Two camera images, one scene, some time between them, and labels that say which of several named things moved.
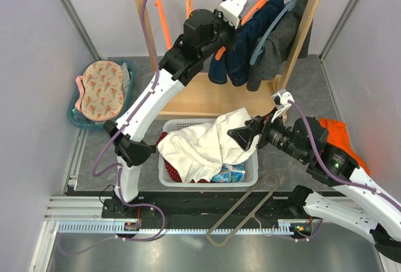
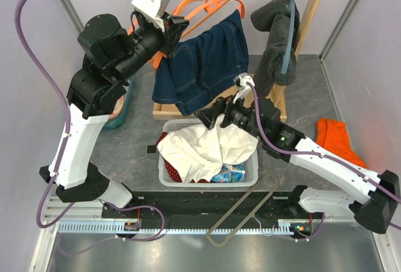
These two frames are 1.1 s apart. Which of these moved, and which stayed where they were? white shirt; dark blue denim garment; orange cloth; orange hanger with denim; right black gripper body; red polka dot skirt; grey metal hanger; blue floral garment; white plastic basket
Moved: orange hanger with denim; dark blue denim garment; right black gripper body
Stayed: red polka dot skirt; grey metal hanger; white plastic basket; orange cloth; white shirt; blue floral garment
